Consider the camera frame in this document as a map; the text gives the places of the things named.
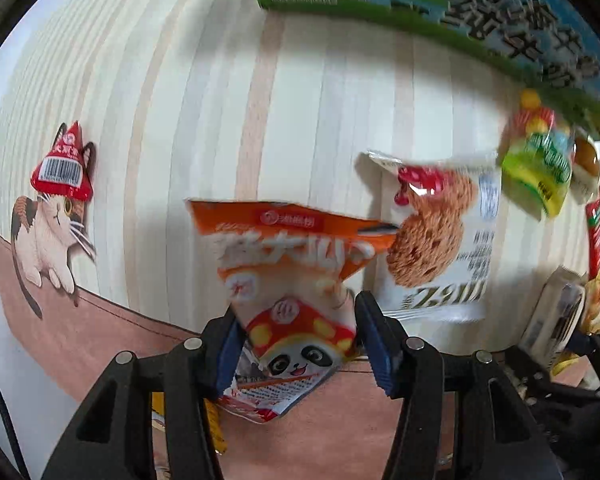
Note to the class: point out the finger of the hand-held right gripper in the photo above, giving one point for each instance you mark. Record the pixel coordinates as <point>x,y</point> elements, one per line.
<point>522,372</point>

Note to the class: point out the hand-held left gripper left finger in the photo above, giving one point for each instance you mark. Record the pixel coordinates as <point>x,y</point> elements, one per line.
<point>227,355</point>

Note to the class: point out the red and white packet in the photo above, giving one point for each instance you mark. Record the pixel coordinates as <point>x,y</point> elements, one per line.
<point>265,397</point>

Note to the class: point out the orange panda snack packet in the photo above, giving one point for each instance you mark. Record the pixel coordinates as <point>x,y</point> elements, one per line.
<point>290,270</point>

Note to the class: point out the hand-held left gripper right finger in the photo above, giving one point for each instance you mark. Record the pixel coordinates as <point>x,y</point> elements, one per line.
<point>377,355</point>

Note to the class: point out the white cookie packet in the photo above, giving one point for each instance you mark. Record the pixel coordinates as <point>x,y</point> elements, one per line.
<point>430,245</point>

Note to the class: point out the green candy ball packet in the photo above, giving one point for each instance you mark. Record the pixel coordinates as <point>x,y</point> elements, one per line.
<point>535,170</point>

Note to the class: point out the red triangular snack packet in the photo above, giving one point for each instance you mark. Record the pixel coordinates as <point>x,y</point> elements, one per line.
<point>62,165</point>

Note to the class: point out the white and black packet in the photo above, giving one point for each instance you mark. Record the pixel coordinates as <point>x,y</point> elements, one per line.
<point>555,315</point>

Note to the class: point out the yellow flat packet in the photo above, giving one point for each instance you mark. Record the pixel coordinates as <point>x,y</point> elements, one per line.
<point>214,422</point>

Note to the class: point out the brown egg snack packet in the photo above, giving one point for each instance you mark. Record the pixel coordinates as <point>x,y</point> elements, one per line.
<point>586,165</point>

